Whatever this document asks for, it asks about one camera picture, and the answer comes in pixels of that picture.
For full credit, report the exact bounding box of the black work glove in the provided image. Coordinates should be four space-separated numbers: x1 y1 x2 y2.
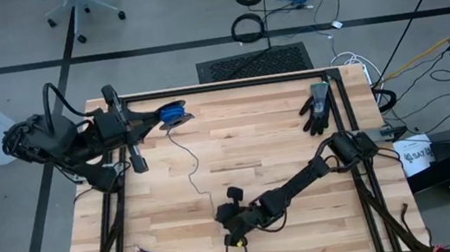
294 80 337 139

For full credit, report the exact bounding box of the white paper label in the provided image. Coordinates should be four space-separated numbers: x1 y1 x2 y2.
392 132 437 178

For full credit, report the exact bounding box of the black cable coil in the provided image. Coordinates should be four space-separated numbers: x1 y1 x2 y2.
228 10 268 47

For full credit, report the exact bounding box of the black cable with plug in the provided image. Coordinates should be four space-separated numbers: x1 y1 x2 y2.
396 199 432 251

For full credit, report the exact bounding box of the black floor mat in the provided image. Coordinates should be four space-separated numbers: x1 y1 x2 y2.
193 40 315 85

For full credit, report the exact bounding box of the blue cord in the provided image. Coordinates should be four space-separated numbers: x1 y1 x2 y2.
157 97 219 227

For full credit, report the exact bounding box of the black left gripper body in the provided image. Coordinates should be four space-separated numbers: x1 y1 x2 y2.
91 80 149 179

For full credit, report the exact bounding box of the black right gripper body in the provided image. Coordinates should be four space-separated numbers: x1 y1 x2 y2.
217 185 263 249

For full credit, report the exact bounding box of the white floor cable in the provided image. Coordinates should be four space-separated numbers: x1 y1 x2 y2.
327 47 379 86

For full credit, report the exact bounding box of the small cord spool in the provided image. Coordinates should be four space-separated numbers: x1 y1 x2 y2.
155 98 197 132

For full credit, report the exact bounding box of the yellow floor cable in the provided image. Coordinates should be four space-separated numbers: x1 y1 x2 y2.
368 13 450 88

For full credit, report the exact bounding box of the grey office chair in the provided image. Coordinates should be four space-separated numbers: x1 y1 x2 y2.
41 0 130 49

